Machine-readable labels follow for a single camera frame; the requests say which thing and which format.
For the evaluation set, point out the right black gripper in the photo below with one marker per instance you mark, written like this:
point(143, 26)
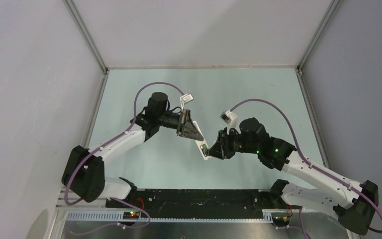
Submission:
point(221, 149)

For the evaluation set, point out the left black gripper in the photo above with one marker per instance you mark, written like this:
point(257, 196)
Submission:
point(187, 128)

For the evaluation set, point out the white remote control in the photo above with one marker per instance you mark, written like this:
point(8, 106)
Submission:
point(200, 142)

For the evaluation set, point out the green AA battery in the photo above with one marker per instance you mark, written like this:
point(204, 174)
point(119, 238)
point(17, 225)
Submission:
point(204, 149)

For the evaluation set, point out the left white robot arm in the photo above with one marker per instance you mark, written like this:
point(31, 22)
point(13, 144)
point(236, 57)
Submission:
point(85, 171)

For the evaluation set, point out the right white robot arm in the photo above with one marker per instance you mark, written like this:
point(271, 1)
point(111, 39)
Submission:
point(350, 202)

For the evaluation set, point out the right electronics board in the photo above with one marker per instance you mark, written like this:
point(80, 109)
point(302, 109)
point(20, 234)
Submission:
point(281, 221)

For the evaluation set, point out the electronics board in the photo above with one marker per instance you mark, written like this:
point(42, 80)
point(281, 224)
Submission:
point(281, 221)
point(131, 215)

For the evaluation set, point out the left electronics board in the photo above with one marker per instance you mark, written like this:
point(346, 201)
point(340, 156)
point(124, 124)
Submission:
point(131, 215)

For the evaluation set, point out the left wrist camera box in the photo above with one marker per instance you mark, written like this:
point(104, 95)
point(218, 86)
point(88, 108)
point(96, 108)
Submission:
point(184, 99)

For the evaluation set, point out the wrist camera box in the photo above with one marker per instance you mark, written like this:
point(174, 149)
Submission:
point(184, 99)
point(230, 118)

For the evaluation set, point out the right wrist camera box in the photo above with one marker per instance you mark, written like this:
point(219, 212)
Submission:
point(230, 118)

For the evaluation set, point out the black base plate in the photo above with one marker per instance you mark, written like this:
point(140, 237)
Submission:
point(204, 203)

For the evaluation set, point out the aluminium frame rail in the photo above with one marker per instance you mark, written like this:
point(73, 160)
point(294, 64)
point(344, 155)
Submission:
point(102, 219)

